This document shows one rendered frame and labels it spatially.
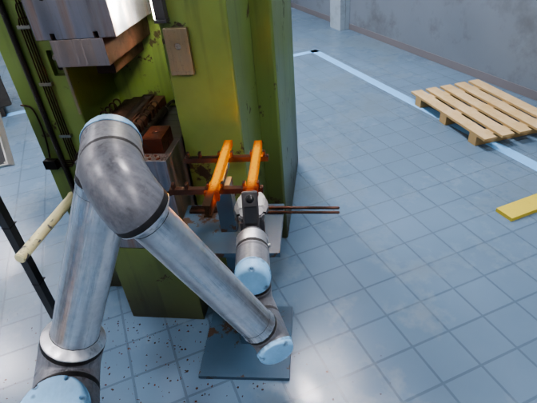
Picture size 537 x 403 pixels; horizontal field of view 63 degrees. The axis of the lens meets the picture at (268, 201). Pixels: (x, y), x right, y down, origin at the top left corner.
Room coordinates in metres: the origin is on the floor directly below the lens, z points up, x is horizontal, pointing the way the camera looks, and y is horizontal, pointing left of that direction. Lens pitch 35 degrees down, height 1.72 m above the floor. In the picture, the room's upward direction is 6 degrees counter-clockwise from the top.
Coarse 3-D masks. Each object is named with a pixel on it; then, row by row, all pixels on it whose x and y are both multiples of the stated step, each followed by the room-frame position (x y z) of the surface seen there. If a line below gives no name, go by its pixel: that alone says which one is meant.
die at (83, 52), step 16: (128, 32) 1.78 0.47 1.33; (144, 32) 1.93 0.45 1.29; (64, 48) 1.60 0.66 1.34; (80, 48) 1.59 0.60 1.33; (96, 48) 1.58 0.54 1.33; (112, 48) 1.62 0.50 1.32; (128, 48) 1.75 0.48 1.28; (64, 64) 1.61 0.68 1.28; (80, 64) 1.60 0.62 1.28; (96, 64) 1.59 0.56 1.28
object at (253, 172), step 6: (258, 144) 1.47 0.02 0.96; (258, 150) 1.42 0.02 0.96; (252, 156) 1.38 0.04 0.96; (258, 156) 1.38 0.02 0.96; (252, 162) 1.33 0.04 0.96; (258, 162) 1.33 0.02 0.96; (252, 168) 1.29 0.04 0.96; (258, 168) 1.31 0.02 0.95; (252, 174) 1.25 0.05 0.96; (252, 180) 1.22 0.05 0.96; (246, 186) 1.17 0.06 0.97; (252, 186) 1.17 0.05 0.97
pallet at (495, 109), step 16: (480, 80) 4.02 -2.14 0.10; (416, 96) 3.81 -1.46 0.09; (432, 96) 3.79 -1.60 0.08; (448, 96) 3.71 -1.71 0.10; (464, 96) 3.68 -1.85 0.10; (480, 96) 3.64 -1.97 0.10; (496, 96) 3.63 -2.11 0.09; (512, 96) 3.58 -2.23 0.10; (448, 112) 3.38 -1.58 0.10; (464, 112) 3.35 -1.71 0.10; (480, 112) 3.41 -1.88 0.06; (496, 112) 3.30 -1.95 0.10; (512, 112) 3.27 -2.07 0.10; (528, 112) 3.25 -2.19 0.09; (464, 128) 3.10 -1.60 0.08; (480, 128) 3.04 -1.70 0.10; (496, 128) 3.02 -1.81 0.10; (512, 128) 3.00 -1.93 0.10; (528, 128) 2.97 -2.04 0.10; (480, 144) 2.96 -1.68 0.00
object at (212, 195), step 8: (224, 144) 1.49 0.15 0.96; (232, 144) 1.51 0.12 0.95; (224, 152) 1.43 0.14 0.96; (224, 160) 1.37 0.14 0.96; (216, 168) 1.32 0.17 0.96; (224, 168) 1.33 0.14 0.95; (216, 176) 1.27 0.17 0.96; (216, 184) 1.22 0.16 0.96; (208, 192) 1.16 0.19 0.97; (216, 192) 1.16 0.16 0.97; (208, 200) 1.11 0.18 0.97; (216, 200) 1.16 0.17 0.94; (208, 208) 1.08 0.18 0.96; (208, 216) 1.08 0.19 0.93
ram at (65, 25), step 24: (24, 0) 1.62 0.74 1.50; (48, 0) 1.60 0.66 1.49; (72, 0) 1.59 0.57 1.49; (96, 0) 1.57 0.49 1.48; (120, 0) 1.67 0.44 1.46; (144, 0) 1.87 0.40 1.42; (48, 24) 1.61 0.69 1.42; (72, 24) 1.59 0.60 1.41; (96, 24) 1.58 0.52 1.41; (120, 24) 1.62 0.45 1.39
